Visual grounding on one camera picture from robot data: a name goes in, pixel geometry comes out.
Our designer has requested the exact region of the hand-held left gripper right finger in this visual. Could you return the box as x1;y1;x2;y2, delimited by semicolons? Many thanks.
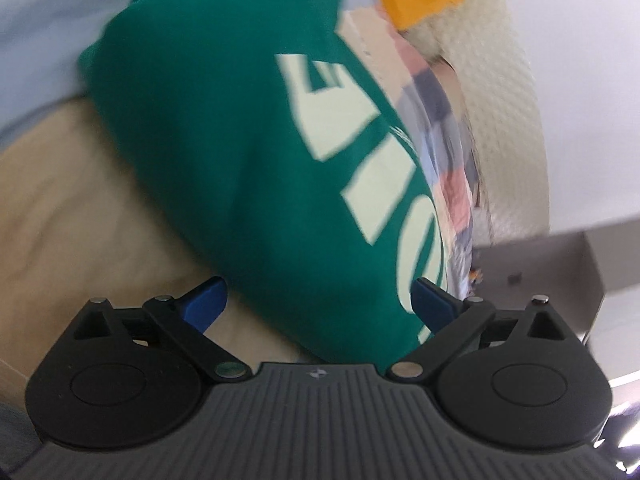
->
387;277;571;382

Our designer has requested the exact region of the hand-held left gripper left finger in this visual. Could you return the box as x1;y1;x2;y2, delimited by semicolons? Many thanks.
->
72;276;251;382

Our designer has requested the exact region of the green hoodie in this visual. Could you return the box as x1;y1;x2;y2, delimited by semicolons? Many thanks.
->
77;0;449;365

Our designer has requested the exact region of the grey wardrobe cabinet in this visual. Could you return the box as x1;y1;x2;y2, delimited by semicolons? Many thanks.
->
471;231;607;342

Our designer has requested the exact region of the checkered patchwork quilt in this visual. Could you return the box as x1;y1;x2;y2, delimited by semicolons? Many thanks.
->
0;0;493;466

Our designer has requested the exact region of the cream quilted headboard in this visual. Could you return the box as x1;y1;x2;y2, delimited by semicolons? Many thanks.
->
404;0;552;247

